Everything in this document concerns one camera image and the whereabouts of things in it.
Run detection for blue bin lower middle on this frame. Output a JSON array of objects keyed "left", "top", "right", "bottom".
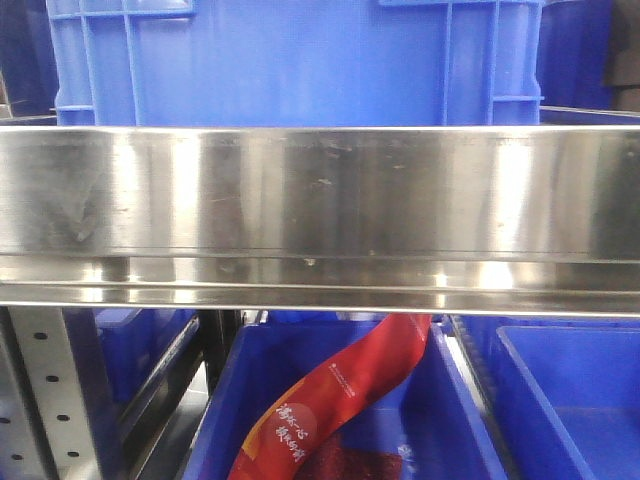
[{"left": 183, "top": 320, "right": 507, "bottom": 479}]

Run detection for blue bin lower left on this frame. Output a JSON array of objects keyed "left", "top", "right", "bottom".
[{"left": 93, "top": 308, "right": 195, "bottom": 404}]

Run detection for large blue bin on shelf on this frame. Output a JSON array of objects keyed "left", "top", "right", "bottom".
[{"left": 46, "top": 1, "right": 543, "bottom": 127}]

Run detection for blue bin lower right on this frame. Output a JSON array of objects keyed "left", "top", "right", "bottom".
[{"left": 495, "top": 315, "right": 640, "bottom": 480}]

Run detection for red printed bag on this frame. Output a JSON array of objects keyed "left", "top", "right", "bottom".
[{"left": 228, "top": 313, "right": 433, "bottom": 479}]

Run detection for stainless steel shelf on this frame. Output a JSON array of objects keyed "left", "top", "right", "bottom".
[{"left": 1, "top": 126, "right": 639, "bottom": 317}]

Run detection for perforated metal shelf upright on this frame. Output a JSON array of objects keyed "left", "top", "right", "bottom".
[{"left": 1, "top": 307, "right": 102, "bottom": 479}]

